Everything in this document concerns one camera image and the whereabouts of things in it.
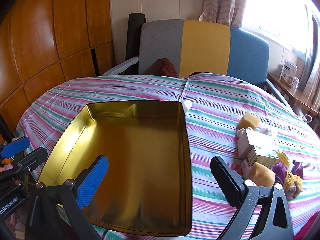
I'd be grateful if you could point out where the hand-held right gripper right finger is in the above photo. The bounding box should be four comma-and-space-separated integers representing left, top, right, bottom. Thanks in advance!
210, 156, 294, 240

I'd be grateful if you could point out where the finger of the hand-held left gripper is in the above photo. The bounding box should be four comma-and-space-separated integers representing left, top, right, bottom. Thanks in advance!
11, 147, 48, 178
0, 136, 30, 158

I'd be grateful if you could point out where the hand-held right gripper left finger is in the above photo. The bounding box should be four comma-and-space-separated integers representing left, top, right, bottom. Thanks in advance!
25, 155, 109, 240

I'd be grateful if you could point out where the yellow sponge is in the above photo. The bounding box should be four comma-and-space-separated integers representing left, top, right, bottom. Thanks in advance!
237, 111, 260, 131
247, 162, 276, 187

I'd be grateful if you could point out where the green and white box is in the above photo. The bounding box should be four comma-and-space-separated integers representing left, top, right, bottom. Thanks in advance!
244, 146, 280, 169

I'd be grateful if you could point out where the tall white box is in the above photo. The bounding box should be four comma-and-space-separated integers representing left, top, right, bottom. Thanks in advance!
237, 129, 277, 159

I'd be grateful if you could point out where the golden tin box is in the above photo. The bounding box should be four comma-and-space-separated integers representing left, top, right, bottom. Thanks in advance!
36, 101, 193, 237

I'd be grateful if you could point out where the purple snack packet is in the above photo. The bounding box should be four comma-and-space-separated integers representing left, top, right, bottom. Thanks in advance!
290, 159, 304, 180
271, 162, 288, 183

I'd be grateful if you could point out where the wooden wardrobe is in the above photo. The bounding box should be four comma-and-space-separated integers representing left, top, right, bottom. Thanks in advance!
0, 0, 115, 135

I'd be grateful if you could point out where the wooden side table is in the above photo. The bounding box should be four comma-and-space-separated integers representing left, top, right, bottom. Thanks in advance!
267, 72, 320, 117

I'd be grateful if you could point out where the white printed carton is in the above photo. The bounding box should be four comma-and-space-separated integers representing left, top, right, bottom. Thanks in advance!
279, 59, 298, 87

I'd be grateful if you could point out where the red-brown cloth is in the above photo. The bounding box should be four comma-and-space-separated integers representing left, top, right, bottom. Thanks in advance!
156, 58, 178, 77

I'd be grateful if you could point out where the grey yellow blue sofa chair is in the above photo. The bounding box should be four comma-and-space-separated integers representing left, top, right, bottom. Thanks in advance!
137, 19, 303, 118

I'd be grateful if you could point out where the patterned pink curtain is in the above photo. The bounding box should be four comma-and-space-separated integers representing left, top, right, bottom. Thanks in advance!
202, 0, 250, 28
299, 5, 320, 100

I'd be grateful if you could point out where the black rolled mat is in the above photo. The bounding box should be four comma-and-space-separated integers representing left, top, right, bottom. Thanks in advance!
125, 12, 146, 64

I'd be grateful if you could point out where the window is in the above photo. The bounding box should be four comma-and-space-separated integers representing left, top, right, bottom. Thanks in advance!
241, 0, 313, 53

